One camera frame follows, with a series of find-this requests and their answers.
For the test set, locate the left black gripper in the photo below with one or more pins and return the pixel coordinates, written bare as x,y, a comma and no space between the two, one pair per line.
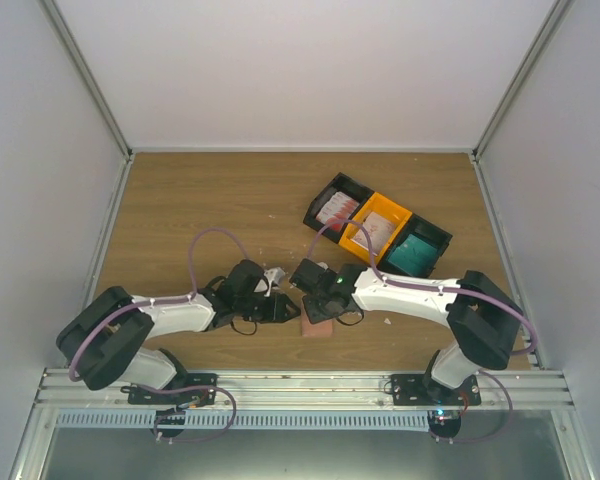
277,311

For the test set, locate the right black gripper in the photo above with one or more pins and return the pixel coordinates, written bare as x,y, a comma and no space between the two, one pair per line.
313,314

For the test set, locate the pink clear card holder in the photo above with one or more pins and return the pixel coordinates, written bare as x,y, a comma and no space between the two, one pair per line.
322,329

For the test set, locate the white red card orange bin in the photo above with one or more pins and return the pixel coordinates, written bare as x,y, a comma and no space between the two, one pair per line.
379,229

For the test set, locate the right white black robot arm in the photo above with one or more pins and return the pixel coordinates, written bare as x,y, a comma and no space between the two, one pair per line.
488,328

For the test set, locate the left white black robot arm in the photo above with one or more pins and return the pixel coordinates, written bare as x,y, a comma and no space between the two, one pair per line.
105,342

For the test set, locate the white red cards far bin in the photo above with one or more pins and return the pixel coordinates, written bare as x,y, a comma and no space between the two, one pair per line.
335,205

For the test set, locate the teal card stack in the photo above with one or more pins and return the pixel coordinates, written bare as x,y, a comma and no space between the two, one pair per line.
413,257

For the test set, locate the orange bin middle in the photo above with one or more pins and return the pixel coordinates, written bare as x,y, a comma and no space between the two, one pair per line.
383,206

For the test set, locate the black bin far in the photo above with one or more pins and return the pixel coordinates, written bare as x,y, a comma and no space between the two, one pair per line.
346,184

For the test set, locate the black bin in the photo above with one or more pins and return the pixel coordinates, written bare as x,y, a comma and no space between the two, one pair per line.
424,229
346,184

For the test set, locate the black bin near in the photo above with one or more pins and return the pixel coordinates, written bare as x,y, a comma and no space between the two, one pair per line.
424,229

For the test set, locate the grey slotted cable duct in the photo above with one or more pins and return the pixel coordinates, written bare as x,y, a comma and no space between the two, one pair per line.
249,420

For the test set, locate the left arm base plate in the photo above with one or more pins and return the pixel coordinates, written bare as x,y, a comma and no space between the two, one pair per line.
195,389

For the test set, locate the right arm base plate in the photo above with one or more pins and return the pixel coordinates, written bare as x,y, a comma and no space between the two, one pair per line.
409,389

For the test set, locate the aluminium mounting rail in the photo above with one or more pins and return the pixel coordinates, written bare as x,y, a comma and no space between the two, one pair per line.
324,390

